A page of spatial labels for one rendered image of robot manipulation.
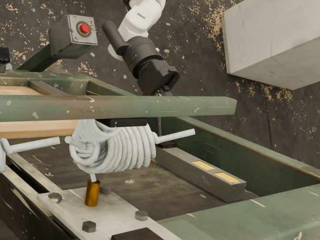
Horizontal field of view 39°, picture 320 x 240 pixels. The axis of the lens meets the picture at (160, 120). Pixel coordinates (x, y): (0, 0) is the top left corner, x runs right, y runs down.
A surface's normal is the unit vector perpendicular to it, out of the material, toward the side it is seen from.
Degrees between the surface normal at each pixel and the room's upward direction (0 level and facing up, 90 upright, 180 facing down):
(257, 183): 90
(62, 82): 30
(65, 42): 90
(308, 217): 60
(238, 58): 90
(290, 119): 0
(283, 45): 90
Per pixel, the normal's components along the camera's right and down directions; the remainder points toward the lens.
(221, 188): -0.76, 0.03
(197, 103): 0.64, 0.28
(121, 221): 0.17, -0.96
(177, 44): 0.63, -0.24
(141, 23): 0.48, -0.65
